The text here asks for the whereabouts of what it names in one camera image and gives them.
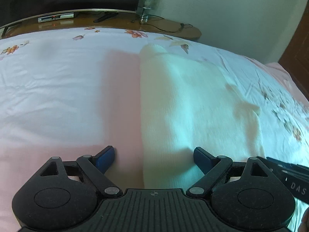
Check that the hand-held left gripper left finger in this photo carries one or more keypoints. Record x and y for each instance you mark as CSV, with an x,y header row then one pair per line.
x,y
106,158

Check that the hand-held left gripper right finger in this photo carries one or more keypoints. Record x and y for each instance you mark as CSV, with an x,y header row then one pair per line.
x,y
201,159

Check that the cream white knit garment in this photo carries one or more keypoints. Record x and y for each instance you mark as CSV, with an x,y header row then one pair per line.
x,y
181,101

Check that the floral white pink bedsheet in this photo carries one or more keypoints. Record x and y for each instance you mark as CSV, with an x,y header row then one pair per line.
x,y
60,77

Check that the brown wooden door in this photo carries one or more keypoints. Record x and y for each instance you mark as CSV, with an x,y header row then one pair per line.
x,y
299,62

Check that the curved wooden tv shelf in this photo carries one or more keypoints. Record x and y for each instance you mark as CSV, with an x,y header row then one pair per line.
x,y
169,26

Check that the black remote control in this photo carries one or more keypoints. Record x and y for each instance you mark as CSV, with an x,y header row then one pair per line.
x,y
105,17

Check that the silver set-top box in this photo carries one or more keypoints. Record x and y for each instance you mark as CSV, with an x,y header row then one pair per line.
x,y
55,17

